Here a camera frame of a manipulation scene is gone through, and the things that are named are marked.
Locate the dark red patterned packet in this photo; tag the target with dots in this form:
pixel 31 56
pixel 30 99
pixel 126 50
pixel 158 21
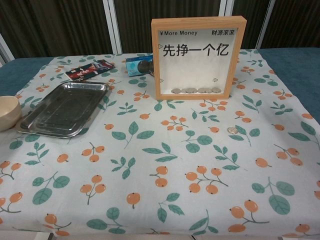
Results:
pixel 87 70

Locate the cream bowl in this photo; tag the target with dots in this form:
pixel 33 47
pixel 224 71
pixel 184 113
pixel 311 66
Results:
pixel 8 115

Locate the dark folding screen partition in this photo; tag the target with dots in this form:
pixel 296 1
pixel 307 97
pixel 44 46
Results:
pixel 62 25

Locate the stainless steel tray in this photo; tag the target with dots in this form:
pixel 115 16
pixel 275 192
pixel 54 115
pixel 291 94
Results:
pixel 65 110

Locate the wooden frame money box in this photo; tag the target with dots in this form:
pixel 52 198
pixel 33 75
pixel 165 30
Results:
pixel 197 96

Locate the blue cookie box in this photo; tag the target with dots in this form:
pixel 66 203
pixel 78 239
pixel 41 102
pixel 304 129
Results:
pixel 136 66

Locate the teal table cover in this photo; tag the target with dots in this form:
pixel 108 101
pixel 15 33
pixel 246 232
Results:
pixel 15 72

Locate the floral orange berry tablecloth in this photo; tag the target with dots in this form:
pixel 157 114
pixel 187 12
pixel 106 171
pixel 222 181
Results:
pixel 150 140

